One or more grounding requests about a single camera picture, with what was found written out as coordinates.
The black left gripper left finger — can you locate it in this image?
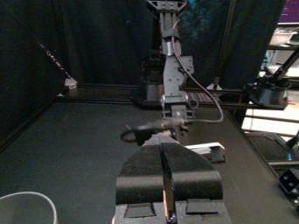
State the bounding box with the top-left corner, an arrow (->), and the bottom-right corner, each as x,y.
115,142 -> 164,206

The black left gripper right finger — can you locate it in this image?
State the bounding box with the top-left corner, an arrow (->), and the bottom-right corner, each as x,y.
160,142 -> 224,203

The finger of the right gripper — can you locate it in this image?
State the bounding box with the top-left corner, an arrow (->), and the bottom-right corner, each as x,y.
134,123 -> 164,146
166,120 -> 192,138

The round plate with pale rim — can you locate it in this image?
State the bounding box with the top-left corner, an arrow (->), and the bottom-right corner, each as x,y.
0,191 -> 60,224

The white flat block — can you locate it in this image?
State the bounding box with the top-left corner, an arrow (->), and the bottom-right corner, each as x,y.
183,142 -> 227,164

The black box with screws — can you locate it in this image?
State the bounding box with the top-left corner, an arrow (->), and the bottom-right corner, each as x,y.
276,167 -> 299,207

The black cloth curtain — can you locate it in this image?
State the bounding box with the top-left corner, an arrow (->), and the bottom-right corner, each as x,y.
0,0 -> 287,138

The grey robot arm cable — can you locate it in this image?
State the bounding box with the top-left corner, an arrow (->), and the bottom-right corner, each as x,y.
171,20 -> 226,124

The white frame corner bracket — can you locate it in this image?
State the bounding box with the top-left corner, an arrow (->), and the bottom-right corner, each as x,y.
63,76 -> 80,90
206,82 -> 224,91

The black frame rail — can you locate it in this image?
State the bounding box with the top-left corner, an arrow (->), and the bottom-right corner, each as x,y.
54,83 -> 290,110

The black robot base outside frame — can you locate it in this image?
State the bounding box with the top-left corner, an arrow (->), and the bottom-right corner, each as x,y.
244,46 -> 299,110

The black upright frame post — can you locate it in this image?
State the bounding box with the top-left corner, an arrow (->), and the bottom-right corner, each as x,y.
212,0 -> 239,86

